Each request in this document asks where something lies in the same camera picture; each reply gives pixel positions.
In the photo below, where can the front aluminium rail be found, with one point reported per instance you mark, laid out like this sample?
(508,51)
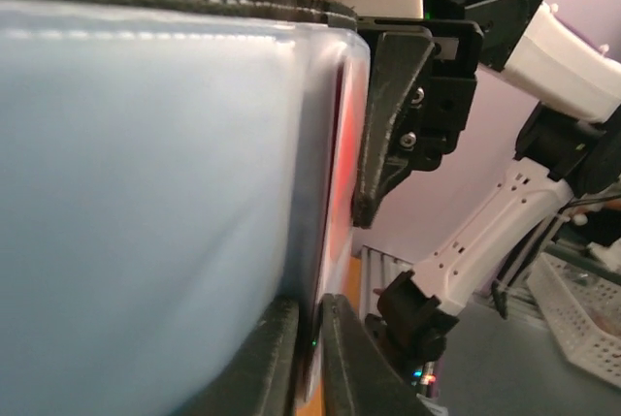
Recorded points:
(378,270)

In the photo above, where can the white perforated crate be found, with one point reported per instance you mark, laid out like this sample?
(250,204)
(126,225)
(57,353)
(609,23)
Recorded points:
(582,311)

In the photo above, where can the right circuit board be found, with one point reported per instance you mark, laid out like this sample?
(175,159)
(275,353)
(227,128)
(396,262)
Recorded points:
(425,378)

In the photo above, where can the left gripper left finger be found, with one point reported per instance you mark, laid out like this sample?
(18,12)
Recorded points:
(259,380)

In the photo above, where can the black card holder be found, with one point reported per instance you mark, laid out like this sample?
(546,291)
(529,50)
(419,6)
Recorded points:
(164,177)

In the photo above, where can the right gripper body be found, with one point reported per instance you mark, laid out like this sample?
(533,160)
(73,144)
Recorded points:
(439,108)

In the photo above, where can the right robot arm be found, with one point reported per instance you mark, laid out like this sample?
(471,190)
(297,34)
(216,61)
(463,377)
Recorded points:
(420,215)

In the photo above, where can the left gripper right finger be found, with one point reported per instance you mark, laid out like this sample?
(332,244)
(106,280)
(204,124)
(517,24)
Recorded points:
(357,380)

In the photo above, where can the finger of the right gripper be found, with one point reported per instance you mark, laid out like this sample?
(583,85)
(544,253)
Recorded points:
(399,60)

